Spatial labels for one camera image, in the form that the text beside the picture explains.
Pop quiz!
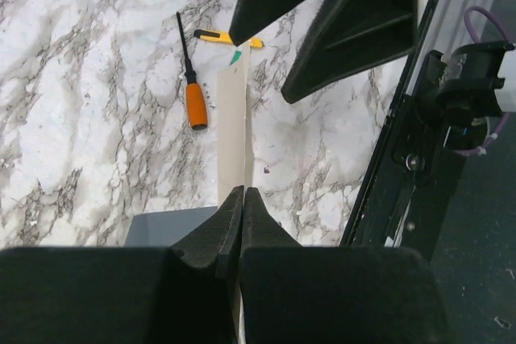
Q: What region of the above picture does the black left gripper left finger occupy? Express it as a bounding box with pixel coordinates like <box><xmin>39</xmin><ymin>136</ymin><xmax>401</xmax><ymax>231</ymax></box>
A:
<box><xmin>173</xmin><ymin>185</ymin><xmax>244</xmax><ymax>343</ymax></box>

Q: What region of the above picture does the orange handled screwdriver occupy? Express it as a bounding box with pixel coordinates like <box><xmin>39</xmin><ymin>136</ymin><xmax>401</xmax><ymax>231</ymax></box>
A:
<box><xmin>176</xmin><ymin>12</ymin><xmax>208</xmax><ymax>131</ymax></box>

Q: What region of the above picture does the white green glue stick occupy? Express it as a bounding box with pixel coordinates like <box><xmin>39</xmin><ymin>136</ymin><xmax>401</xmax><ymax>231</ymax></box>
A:
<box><xmin>230</xmin><ymin>50</ymin><xmax>242</xmax><ymax>65</ymax></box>

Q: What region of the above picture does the yellow utility knife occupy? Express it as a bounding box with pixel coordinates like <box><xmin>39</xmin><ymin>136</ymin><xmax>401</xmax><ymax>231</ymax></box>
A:
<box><xmin>193</xmin><ymin>29</ymin><xmax>264</xmax><ymax>49</ymax></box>

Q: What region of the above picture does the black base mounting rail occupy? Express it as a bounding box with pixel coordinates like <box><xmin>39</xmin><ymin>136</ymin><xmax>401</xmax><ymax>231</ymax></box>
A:
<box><xmin>340</xmin><ymin>19</ymin><xmax>465</xmax><ymax>259</ymax></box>

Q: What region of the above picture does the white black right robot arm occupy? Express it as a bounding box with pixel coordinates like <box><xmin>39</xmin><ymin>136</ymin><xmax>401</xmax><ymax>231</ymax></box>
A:
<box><xmin>229</xmin><ymin>0</ymin><xmax>515</xmax><ymax>172</ymax></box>

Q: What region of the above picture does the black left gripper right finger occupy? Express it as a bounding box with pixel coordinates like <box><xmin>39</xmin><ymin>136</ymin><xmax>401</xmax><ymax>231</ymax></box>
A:
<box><xmin>240</xmin><ymin>188</ymin><xmax>301</xmax><ymax>343</ymax></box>

